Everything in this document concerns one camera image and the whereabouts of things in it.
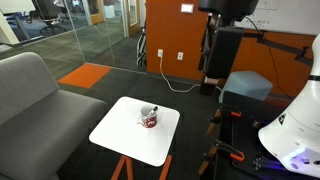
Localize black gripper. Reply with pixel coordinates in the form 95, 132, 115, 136
198, 0, 260, 98

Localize blue-grey ottoman stool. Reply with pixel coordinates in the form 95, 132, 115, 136
218, 70, 274, 104

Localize red and white mug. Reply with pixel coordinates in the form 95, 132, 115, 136
136, 104, 159, 130

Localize wooden door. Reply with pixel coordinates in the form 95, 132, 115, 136
87, 0, 106, 25

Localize orange table legs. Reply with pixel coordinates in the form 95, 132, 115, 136
110, 154, 173, 180

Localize black office chair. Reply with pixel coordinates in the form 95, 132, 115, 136
31, 0, 69, 35

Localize grey fabric sofa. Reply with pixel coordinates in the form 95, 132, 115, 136
0, 51, 109, 180

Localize white office desk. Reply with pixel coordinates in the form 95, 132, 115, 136
0, 0, 37, 46

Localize white power cable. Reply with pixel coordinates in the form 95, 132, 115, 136
158, 54, 224, 94

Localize white wall switch plate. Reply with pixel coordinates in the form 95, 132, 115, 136
180, 3, 195, 14

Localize black camera cable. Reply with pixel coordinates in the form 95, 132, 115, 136
244, 16, 291, 99

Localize orange handled bar clamp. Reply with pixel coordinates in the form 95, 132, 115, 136
197, 139, 246, 176
205, 107, 243, 136

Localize white wall whiteboard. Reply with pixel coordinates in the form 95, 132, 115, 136
235, 0, 320, 37

